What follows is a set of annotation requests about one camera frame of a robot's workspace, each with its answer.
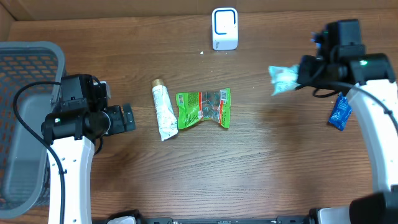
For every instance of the grey plastic shopping basket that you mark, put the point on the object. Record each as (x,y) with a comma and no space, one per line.
(25,181)

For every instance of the white barcode scanner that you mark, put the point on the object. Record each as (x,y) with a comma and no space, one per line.
(224,28)

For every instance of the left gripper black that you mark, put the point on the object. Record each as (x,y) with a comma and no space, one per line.
(115,112)

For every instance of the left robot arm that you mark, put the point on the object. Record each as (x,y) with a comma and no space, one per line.
(79,119)

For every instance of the mint green wipes packet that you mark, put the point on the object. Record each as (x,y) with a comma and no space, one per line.
(283,79)

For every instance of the white tube with gold cap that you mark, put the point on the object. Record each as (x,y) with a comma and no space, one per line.
(166,119)

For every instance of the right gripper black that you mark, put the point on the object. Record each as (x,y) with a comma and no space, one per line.
(304,77)

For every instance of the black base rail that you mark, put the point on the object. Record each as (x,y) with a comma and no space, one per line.
(140,219)

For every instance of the blue snack packet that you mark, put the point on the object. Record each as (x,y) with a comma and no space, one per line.
(340,113)

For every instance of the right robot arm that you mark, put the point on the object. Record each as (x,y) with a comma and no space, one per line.
(343,65)

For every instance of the green snack bag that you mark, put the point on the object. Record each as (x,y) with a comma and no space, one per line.
(194,107)

